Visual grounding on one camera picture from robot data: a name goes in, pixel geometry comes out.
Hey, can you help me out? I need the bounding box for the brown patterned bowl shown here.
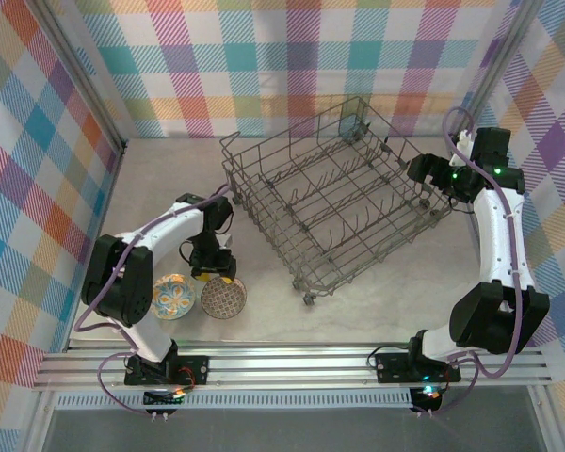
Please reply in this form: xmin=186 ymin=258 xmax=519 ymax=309
xmin=200 ymin=276 xmax=249 ymax=319

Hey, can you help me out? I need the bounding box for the grey wire dish rack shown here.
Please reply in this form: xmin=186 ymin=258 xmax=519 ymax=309
xmin=219 ymin=96 xmax=454 ymax=306

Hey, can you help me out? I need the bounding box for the teal see-through cutlery holder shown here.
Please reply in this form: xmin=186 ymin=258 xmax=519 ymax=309
xmin=337 ymin=99 xmax=367 ymax=142

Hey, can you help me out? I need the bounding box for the small controller board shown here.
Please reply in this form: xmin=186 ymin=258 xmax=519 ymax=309
xmin=410 ymin=384 xmax=444 ymax=412
xmin=142 ymin=386 xmax=186 ymax=407

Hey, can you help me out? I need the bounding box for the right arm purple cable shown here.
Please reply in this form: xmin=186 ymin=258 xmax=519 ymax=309
xmin=413 ymin=106 xmax=528 ymax=418

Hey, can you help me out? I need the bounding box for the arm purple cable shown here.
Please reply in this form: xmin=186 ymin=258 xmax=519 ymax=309
xmin=73 ymin=184 xmax=232 ymax=418
xmin=413 ymin=106 xmax=528 ymax=418

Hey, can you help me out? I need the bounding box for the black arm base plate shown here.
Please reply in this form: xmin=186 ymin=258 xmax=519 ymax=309
xmin=123 ymin=353 xmax=212 ymax=388
xmin=374 ymin=351 xmax=463 ymax=384

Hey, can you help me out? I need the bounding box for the thin red wire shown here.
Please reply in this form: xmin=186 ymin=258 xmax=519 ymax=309
xmin=178 ymin=366 xmax=204 ymax=391

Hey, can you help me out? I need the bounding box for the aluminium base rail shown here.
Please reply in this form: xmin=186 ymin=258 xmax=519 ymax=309
xmin=31 ymin=346 xmax=555 ymax=392

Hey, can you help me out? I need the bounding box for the aluminium side rail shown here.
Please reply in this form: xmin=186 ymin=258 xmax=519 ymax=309
xmin=64 ymin=144 xmax=127 ymax=352

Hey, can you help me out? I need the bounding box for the aluminium frame post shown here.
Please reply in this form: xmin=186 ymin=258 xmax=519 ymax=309
xmin=30 ymin=0 xmax=129 ymax=156
xmin=460 ymin=0 xmax=545 ymax=131

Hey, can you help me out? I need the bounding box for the white slotted cable duct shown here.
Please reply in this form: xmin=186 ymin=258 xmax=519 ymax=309
xmin=54 ymin=393 xmax=415 ymax=410

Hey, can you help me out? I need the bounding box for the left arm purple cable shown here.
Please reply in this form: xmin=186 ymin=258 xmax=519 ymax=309
xmin=73 ymin=184 xmax=232 ymax=418

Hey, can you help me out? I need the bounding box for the aluminium frame leg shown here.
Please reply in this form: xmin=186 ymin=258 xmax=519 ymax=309
xmin=22 ymin=389 xmax=57 ymax=452
xmin=529 ymin=385 xmax=564 ymax=452

